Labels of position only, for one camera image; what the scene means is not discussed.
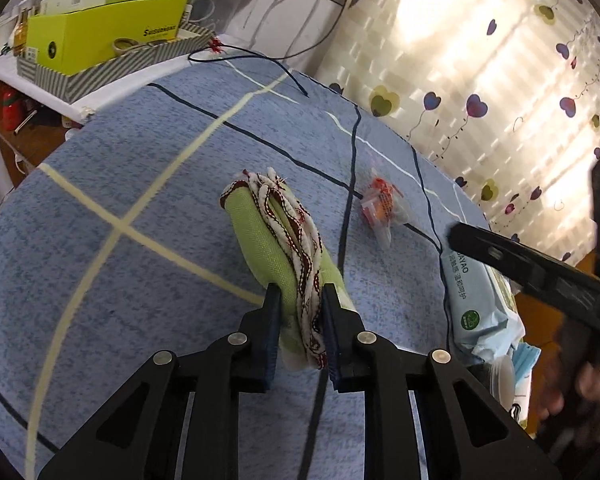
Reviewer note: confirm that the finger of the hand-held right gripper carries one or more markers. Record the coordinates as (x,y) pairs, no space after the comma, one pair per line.
(495,255)

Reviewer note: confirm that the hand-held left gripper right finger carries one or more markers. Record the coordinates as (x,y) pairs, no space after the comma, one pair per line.
(330,340)

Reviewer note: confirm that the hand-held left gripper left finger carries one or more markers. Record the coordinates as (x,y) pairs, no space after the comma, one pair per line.
(271,330)

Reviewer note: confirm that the blue face mask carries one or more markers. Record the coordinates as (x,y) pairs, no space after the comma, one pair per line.
(526,360)

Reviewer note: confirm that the green rabbit towel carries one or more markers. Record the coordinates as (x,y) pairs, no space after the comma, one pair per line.
(260,230)

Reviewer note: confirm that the light blue wet wipes pack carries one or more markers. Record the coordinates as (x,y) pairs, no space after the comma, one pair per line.
(475,310)

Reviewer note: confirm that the round clear plastic container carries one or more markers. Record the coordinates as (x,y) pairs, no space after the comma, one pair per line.
(502,380)

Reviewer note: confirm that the clear bag with orange pieces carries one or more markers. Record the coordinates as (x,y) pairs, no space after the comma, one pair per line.
(382,202)

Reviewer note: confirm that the blue checked bed sheet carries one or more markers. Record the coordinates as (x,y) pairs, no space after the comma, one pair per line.
(130,310)

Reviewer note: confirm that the heart print curtain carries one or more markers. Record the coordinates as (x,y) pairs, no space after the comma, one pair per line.
(480,35)

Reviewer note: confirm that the white side table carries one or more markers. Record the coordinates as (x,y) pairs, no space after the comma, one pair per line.
(120,91)

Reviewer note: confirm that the small red tassel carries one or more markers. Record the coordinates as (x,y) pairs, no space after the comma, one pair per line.
(217,47)

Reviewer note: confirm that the grey striped box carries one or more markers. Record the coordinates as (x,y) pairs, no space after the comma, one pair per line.
(105,74)

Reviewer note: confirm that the scissors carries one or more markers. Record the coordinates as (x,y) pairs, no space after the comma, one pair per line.
(145,45)

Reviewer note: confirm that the lime green cardboard box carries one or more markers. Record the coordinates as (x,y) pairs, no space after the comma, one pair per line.
(105,30)

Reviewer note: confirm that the red bottle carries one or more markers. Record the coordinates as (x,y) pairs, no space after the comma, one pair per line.
(10,107)

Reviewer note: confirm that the amber bottle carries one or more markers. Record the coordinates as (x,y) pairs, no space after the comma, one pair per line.
(21,32)

